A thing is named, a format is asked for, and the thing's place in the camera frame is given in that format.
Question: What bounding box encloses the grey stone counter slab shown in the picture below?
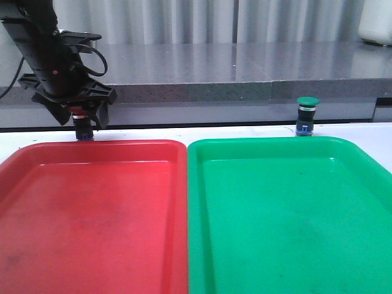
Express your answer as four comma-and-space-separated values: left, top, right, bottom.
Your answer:
0, 42, 392, 107

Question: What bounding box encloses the black robot arm, camera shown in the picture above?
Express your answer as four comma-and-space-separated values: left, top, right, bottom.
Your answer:
1, 1, 63, 78

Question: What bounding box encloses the green plastic tray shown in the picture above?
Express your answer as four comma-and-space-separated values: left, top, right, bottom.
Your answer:
187, 137, 391, 293

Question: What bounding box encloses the red mushroom push button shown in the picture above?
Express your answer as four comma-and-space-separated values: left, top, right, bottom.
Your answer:
69, 106, 94, 141

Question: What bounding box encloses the green mushroom push button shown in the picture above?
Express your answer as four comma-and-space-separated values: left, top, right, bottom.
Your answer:
295, 96, 320, 136

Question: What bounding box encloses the white container in background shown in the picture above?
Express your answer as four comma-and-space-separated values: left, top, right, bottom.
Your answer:
358, 0, 391, 46

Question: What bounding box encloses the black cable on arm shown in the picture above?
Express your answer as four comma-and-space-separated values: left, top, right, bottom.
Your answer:
0, 44, 108, 100

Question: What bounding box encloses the black gripper, camera arm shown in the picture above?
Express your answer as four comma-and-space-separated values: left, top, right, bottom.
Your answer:
18, 31, 117, 130

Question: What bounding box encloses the red plastic tray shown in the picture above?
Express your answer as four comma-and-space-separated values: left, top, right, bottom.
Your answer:
1, 140, 188, 293

